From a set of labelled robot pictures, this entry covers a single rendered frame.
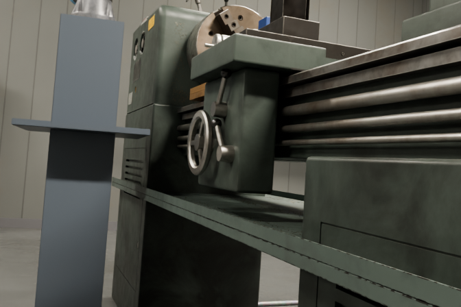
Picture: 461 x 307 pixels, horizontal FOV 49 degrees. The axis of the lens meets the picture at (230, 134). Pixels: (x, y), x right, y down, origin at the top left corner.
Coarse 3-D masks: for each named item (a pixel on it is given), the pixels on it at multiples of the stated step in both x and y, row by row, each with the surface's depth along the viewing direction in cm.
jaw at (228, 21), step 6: (216, 12) 180; (222, 12) 177; (228, 12) 178; (216, 18) 180; (222, 18) 177; (228, 18) 177; (222, 24) 178; (228, 24) 175; (234, 24) 176; (228, 30) 177; (234, 30) 174; (240, 30) 175
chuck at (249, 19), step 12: (240, 12) 184; (252, 12) 185; (204, 24) 178; (216, 24) 180; (240, 24) 183; (252, 24) 185; (192, 36) 184; (204, 36) 178; (192, 48) 181; (204, 48) 178
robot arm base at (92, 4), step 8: (80, 0) 168; (88, 0) 166; (96, 0) 167; (104, 0) 169; (112, 0) 173; (80, 8) 167; (88, 8) 165; (96, 8) 166; (104, 8) 168; (112, 8) 172; (88, 16) 165; (96, 16) 165; (104, 16) 167; (112, 16) 170
